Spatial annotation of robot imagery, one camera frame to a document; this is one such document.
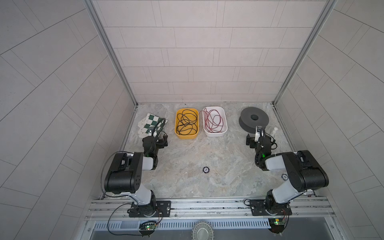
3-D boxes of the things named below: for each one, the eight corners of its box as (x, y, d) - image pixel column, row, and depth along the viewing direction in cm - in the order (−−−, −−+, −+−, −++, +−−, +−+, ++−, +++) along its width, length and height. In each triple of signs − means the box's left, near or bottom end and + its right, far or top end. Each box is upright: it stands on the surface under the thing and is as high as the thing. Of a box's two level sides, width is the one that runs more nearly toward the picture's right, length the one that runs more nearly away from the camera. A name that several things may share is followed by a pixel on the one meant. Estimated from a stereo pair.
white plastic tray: (202, 136, 100) (202, 132, 95) (202, 111, 114) (202, 106, 110) (227, 136, 100) (228, 132, 95) (223, 111, 114) (224, 106, 110)
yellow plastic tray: (173, 139, 98) (172, 134, 94) (177, 112, 113) (176, 108, 109) (199, 139, 98) (199, 135, 94) (199, 113, 113) (199, 108, 109)
